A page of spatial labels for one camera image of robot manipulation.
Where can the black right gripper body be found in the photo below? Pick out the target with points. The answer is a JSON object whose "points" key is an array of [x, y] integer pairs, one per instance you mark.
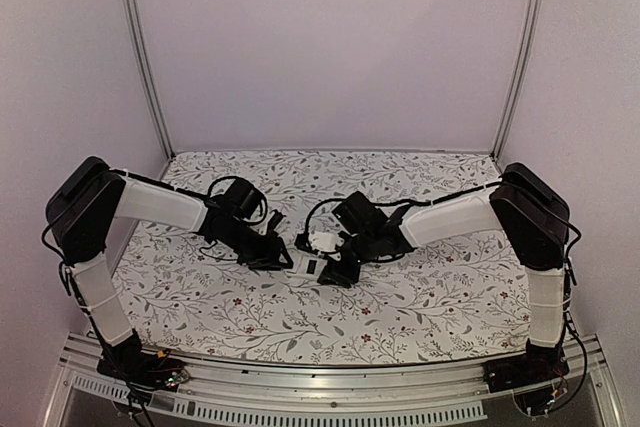
{"points": [[345, 265]]}

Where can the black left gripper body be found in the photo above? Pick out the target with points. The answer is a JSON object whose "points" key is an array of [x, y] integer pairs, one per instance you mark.
{"points": [[255, 254]]}

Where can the white remote control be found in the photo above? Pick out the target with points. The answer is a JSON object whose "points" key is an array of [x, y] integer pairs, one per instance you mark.
{"points": [[307, 267]]}

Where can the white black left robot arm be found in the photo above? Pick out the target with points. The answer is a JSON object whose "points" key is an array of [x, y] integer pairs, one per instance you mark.
{"points": [[91, 218]]}

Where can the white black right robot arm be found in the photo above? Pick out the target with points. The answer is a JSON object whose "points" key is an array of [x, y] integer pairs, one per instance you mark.
{"points": [[534, 219]]}

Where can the floral patterned table mat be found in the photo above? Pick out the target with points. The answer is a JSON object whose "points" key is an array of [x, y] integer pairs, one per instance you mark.
{"points": [[452, 300]]}

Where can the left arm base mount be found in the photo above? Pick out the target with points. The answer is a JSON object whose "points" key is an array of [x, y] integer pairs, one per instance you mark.
{"points": [[150, 371]]}

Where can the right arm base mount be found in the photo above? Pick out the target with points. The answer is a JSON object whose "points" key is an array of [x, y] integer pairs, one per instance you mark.
{"points": [[535, 366]]}

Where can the aluminium front rail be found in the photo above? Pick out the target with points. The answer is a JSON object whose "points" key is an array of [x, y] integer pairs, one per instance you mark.
{"points": [[233, 392]]}

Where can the left aluminium frame post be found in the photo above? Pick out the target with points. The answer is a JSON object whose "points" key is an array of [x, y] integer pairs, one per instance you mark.
{"points": [[143, 63]]}

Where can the aluminium frame post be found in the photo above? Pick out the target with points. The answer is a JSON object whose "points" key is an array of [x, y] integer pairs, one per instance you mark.
{"points": [[518, 77], [143, 63]]}

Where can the right aluminium frame post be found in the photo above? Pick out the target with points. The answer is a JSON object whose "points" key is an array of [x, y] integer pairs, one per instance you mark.
{"points": [[518, 77]]}

